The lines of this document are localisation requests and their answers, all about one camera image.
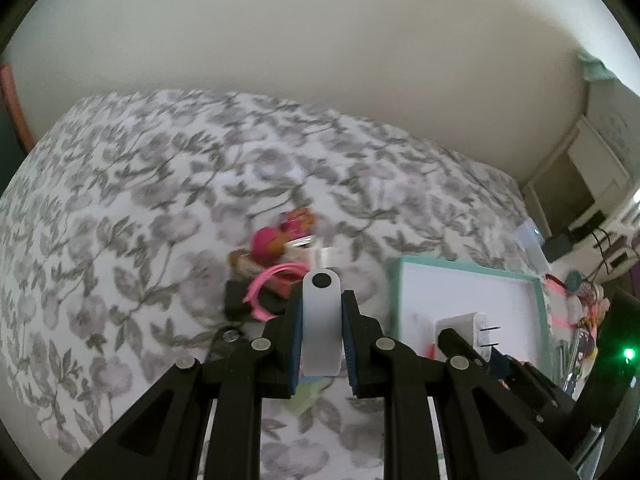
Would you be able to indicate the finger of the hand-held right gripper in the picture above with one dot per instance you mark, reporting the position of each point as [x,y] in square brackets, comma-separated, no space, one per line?
[505,367]
[457,341]

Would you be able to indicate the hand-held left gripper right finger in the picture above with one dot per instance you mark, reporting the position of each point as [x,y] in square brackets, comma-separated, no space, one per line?
[348,341]

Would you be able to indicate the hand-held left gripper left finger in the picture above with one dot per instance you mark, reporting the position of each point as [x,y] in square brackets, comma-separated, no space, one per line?
[296,341]

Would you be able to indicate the white charger plug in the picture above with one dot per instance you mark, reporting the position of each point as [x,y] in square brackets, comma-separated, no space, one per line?
[460,322]

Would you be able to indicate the teal-rimmed white tray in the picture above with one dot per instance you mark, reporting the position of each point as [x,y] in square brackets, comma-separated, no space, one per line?
[465,295]

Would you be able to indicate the pink plastic headband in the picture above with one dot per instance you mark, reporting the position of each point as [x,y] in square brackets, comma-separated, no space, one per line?
[260,290]

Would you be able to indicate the black tool with screw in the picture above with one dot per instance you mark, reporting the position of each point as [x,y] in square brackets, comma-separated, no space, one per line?
[227,342]

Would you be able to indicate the black flat case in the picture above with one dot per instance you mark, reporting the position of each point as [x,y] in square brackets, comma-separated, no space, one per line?
[237,302]

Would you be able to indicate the pink ribbon clutter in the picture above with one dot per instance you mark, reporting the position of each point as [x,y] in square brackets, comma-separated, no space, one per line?
[580,310]

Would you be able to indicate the small white box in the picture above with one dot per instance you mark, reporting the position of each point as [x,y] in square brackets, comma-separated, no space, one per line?
[326,256]

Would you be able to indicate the brown small item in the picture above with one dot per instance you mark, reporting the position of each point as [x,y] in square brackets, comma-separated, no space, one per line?
[242,262]

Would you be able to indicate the pink round toy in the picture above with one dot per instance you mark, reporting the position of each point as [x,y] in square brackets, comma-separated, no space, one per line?
[267,245]

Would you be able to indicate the teal round item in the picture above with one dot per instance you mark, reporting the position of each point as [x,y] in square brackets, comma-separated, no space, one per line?
[574,280]

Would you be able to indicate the white device with light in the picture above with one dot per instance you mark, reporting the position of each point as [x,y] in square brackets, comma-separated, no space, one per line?
[529,240]

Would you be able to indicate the black power adapter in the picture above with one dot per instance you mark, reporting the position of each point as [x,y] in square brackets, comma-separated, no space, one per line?
[557,246]

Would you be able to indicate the grey floral bedspread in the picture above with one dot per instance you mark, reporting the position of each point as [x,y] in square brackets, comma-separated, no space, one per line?
[150,200]

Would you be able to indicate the white shelf unit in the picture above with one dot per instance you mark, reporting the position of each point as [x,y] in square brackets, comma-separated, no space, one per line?
[595,170]

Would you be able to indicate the green cloth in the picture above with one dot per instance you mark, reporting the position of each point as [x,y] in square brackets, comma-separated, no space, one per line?
[597,67]

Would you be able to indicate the orange wooden frame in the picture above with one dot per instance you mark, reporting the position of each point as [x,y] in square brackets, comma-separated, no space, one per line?
[17,110]

